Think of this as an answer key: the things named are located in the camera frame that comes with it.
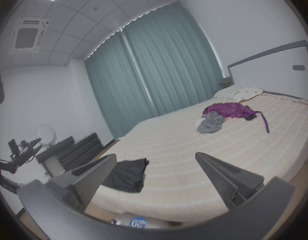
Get bed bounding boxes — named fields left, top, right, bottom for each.
left=84, top=40, right=308, bottom=223

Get black T-shirt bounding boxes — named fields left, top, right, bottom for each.
left=103, top=158, right=149, bottom=193

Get blue-green curtain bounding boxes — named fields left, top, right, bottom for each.
left=83, top=30, right=156, bottom=141
left=122, top=1, right=222, bottom=117

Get black chest of drawers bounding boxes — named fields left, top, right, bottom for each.
left=58, top=132, right=103, bottom=172

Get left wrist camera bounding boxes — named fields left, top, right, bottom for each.
left=8, top=139, right=27, bottom=155

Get purple satin garment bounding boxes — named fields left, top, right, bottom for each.
left=202, top=102, right=270, bottom=134

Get round white mirror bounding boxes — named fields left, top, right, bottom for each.
left=36, top=123, right=56, bottom=147

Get black dressing table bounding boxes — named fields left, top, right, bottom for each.
left=35, top=136, right=75, bottom=177

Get white printed pillow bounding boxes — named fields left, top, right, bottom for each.
left=213, top=85, right=264, bottom=102

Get white ceiling air conditioner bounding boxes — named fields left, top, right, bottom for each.
left=8, top=18, right=51, bottom=56

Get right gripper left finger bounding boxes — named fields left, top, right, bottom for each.
left=46, top=153, right=117, bottom=209

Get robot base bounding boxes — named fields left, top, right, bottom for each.
left=110, top=211, right=170, bottom=229

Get grey knit garment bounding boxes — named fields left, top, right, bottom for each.
left=196, top=111, right=226, bottom=134

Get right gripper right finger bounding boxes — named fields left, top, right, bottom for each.
left=195, top=152, right=265, bottom=208

